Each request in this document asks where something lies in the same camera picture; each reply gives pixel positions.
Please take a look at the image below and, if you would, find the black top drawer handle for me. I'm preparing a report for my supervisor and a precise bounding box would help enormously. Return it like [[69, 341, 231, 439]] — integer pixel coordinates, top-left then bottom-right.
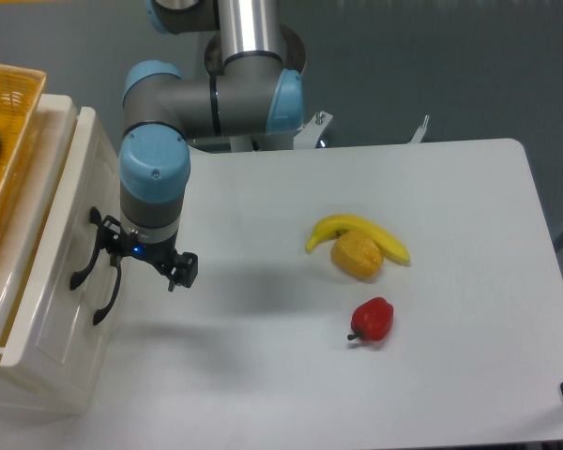
[[69, 205, 105, 291]]

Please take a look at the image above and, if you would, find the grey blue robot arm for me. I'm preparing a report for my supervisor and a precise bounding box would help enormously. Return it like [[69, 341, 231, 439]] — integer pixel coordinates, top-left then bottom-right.
[[95, 1, 304, 287]]

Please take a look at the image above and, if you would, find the yellow wicker basket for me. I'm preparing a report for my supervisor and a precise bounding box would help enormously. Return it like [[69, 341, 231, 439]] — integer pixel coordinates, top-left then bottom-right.
[[0, 64, 47, 221]]

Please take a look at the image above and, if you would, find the yellow bell pepper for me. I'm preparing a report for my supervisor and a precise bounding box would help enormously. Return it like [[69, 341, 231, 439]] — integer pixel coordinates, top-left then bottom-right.
[[330, 230, 385, 280]]

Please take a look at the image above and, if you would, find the red bell pepper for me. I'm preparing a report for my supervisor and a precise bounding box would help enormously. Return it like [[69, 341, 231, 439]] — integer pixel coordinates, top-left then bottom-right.
[[347, 297, 394, 342]]

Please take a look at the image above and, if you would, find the yellow banana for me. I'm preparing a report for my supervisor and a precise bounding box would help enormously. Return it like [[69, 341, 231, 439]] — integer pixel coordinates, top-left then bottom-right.
[[304, 214, 411, 266]]

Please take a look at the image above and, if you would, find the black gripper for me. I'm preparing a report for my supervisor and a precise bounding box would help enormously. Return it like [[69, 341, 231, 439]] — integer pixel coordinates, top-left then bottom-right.
[[98, 216, 199, 292]]

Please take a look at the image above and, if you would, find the black drawer handle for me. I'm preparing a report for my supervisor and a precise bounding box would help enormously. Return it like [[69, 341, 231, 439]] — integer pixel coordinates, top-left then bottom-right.
[[69, 205, 105, 291], [92, 260, 122, 326]]

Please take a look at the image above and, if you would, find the white top drawer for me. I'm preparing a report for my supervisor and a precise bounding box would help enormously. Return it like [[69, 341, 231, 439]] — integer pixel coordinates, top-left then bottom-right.
[[1, 107, 119, 372]]

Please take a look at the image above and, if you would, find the black lower drawer handle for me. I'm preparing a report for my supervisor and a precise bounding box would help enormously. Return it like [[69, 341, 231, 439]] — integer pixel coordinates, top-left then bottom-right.
[[92, 260, 122, 326]]

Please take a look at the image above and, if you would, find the white drawer cabinet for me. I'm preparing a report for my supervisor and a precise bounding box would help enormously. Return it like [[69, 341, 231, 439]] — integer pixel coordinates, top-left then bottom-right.
[[0, 95, 107, 413]]

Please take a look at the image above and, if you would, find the white table bracket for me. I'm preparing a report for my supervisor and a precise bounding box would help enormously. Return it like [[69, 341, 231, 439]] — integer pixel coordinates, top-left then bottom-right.
[[410, 114, 430, 144]]

